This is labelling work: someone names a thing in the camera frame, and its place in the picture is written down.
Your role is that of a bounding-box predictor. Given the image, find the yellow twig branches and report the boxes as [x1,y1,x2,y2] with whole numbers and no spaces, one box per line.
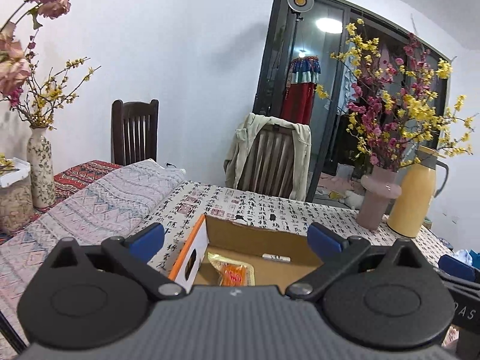
[2,57,101,130]

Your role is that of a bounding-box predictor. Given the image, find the patterned folded cloth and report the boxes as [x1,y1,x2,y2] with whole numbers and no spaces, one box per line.
[1,159,185,331]

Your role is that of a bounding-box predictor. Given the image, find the blue white plastic bag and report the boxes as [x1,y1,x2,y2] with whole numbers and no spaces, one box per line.
[454,250,480,269]

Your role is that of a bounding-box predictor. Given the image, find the calligraphy tablecloth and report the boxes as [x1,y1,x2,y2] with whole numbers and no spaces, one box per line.
[143,181,401,273]

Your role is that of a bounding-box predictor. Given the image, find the yellow and red flower branches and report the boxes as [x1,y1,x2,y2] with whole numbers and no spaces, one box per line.
[330,18,474,172]

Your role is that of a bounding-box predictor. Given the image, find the clear seed container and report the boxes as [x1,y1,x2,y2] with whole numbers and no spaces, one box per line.
[0,158,34,235]

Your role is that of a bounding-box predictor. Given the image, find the orange gold snack packet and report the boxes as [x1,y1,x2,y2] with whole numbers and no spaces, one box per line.
[208,253,256,287]

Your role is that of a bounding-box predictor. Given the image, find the red blue hanging garment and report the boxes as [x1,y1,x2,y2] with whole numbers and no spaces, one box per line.
[281,56,321,125]

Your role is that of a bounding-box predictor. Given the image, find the red orange cardboard box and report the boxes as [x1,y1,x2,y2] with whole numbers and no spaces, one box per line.
[168,214,323,293]

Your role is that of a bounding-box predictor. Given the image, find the beige jacket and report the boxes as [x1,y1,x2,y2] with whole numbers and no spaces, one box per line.
[223,113,312,202]

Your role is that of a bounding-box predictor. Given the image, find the wooden chair with jacket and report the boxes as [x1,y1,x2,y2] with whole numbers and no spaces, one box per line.
[237,124,295,198]

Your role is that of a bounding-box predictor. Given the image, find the floral ceramic vase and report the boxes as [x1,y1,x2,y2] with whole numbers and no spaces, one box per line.
[27,128,55,209]

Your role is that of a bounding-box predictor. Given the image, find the yellow thermos jug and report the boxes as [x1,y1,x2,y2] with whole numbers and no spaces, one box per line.
[387,145,449,238]

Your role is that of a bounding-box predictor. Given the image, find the dark wooden chair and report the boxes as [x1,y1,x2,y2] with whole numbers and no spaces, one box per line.
[111,99,159,166]

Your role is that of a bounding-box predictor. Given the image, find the pink glass vase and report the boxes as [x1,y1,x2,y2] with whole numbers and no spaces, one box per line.
[356,166,402,231]

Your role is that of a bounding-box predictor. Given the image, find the ring light on stand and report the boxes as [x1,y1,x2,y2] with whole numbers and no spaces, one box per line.
[287,0,315,21]

